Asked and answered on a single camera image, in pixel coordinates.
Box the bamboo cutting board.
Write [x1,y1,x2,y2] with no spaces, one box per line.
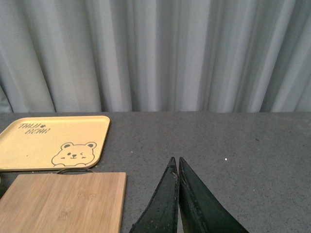
[0,172,126,233]

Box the yellow bear tray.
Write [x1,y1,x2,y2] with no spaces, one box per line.
[0,116,110,171]

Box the black metal board handle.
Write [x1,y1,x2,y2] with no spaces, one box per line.
[56,168,94,175]

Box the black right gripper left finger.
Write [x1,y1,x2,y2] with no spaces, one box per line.
[130,157,179,233]

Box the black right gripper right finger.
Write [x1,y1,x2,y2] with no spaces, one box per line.
[179,157,248,233]

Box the grey curtain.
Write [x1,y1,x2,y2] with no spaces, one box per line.
[0,0,311,113]

